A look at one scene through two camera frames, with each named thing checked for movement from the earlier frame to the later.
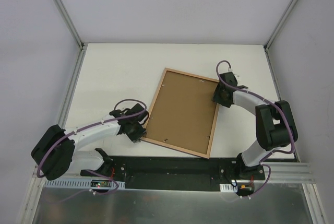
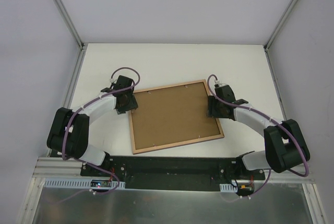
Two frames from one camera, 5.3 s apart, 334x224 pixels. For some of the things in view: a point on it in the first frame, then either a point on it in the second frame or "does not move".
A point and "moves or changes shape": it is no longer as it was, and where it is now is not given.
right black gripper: (217, 94) → (212, 110)
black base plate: (180, 173) does not move
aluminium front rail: (289, 197) does not move
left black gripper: (138, 133) → (129, 105)
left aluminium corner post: (63, 10) does not move
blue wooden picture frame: (183, 115) moves or changes shape
